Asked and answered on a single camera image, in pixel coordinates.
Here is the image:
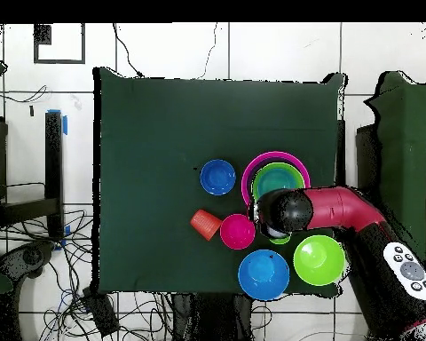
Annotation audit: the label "dark blue small bowl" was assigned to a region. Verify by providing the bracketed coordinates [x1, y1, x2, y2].
[199, 158, 237, 197]

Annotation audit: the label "pink large bowl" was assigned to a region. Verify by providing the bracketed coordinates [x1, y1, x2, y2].
[241, 150, 312, 208]

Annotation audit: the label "orange cup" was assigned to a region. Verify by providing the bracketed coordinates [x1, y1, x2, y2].
[189, 209, 224, 242]

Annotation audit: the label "purple shallow bowl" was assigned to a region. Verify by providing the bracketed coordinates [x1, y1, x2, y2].
[246, 156, 308, 202]

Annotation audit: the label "lime green large bowl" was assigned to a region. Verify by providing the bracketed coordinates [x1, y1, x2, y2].
[293, 234, 347, 287]
[251, 162, 305, 202]

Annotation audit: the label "red small bowl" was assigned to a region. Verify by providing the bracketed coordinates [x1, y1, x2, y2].
[219, 213, 256, 250]

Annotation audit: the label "turquoise bowl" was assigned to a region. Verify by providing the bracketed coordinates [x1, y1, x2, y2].
[259, 168, 296, 194]

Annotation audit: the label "blue large bowl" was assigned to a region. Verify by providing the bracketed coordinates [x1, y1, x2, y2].
[237, 249, 291, 302]

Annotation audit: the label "dark green table cloth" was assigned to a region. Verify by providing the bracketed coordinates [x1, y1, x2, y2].
[92, 67, 347, 297]

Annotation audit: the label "blue tape strip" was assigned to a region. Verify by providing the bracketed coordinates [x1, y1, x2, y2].
[47, 108, 69, 136]

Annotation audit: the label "black floor box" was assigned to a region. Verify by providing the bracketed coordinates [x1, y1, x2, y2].
[83, 287, 121, 337]

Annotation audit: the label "black stand base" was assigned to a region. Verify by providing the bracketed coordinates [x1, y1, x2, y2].
[0, 241, 54, 280]

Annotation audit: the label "thin black floor cable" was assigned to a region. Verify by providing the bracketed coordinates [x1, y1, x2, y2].
[112, 22, 146, 78]
[197, 22, 218, 80]

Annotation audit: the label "black post stand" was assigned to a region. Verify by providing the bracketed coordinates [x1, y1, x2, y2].
[0, 111, 65, 239]

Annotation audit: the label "tangled floor cables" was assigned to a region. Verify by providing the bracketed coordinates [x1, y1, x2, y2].
[0, 209, 175, 341]

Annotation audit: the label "black square floor frame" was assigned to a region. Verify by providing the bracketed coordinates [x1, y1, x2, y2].
[33, 22, 86, 65]

